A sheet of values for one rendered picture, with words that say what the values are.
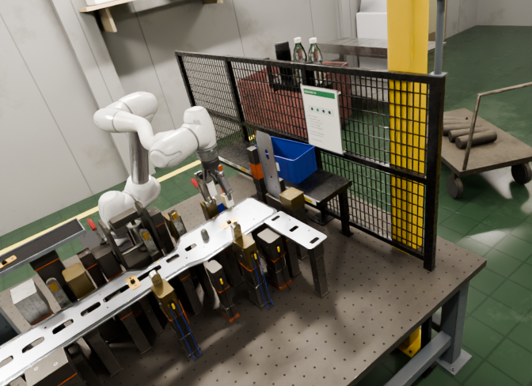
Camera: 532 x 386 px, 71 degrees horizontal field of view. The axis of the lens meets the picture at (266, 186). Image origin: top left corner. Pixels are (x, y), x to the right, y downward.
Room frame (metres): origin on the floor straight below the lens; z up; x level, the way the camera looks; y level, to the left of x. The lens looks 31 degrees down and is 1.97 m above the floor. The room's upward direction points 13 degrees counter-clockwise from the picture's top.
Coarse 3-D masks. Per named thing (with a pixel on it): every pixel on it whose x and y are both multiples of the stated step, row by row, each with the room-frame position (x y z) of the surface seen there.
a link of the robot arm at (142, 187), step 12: (132, 96) 1.83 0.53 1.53; (144, 96) 1.86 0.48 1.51; (132, 108) 1.77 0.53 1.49; (144, 108) 1.81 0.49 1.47; (156, 108) 1.88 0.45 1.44; (132, 132) 1.85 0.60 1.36; (132, 144) 1.87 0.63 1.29; (132, 156) 1.89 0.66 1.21; (144, 156) 1.90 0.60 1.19; (132, 168) 1.92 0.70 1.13; (144, 168) 1.92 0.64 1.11; (132, 180) 1.95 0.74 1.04; (144, 180) 1.94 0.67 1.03; (156, 180) 2.06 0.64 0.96; (132, 192) 1.93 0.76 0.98; (144, 192) 1.93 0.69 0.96; (156, 192) 2.01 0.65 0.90; (144, 204) 1.93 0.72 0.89
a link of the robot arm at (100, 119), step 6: (114, 102) 1.80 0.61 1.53; (120, 102) 1.78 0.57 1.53; (102, 108) 1.76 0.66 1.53; (108, 108) 1.74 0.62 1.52; (114, 108) 1.72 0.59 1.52; (120, 108) 1.73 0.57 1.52; (126, 108) 1.75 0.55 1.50; (96, 114) 1.74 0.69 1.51; (102, 114) 1.70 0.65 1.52; (108, 114) 1.68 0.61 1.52; (114, 114) 1.67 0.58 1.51; (96, 120) 1.72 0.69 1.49; (102, 120) 1.68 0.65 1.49; (108, 120) 1.66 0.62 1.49; (102, 126) 1.69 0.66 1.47; (108, 126) 1.66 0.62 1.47; (114, 132) 1.67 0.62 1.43
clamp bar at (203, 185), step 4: (196, 172) 1.52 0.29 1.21; (200, 172) 1.53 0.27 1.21; (196, 176) 1.51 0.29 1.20; (200, 176) 1.49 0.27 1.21; (196, 180) 1.52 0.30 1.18; (200, 180) 1.52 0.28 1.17; (200, 184) 1.50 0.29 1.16; (204, 184) 1.52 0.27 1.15; (200, 188) 1.50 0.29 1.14; (204, 188) 1.51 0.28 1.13; (204, 192) 1.50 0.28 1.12; (208, 192) 1.51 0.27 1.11; (204, 196) 1.49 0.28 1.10; (208, 196) 1.51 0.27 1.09; (204, 200) 1.50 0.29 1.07; (212, 200) 1.50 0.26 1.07; (208, 204) 1.49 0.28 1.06
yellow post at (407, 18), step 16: (400, 0) 1.29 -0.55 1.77; (416, 0) 1.26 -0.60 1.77; (400, 16) 1.29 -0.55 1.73; (416, 16) 1.26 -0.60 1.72; (400, 32) 1.29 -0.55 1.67; (416, 32) 1.26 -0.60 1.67; (400, 48) 1.29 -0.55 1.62; (416, 48) 1.26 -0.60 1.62; (400, 64) 1.29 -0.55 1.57; (416, 64) 1.27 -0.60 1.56; (416, 96) 1.27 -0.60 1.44; (416, 112) 1.27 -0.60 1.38; (416, 128) 1.27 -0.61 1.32; (400, 144) 1.29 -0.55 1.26; (416, 144) 1.27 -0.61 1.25; (400, 160) 1.29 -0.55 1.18; (400, 176) 1.29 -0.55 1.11; (400, 192) 1.29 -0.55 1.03; (416, 192) 1.27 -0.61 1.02; (416, 208) 1.27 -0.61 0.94; (400, 224) 1.29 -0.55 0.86; (400, 240) 1.29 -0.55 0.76; (416, 336) 1.29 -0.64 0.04
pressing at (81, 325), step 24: (216, 216) 1.46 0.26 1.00; (240, 216) 1.42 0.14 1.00; (264, 216) 1.38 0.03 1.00; (192, 240) 1.32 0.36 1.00; (216, 240) 1.28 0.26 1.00; (168, 264) 1.20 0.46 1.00; (192, 264) 1.17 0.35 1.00; (120, 288) 1.12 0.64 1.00; (144, 288) 1.09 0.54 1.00; (72, 312) 1.05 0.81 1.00; (96, 312) 1.02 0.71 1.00; (24, 336) 0.98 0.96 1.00; (48, 336) 0.96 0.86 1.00; (72, 336) 0.93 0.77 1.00; (0, 360) 0.90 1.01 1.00; (24, 360) 0.88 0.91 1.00; (0, 384) 0.80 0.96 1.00
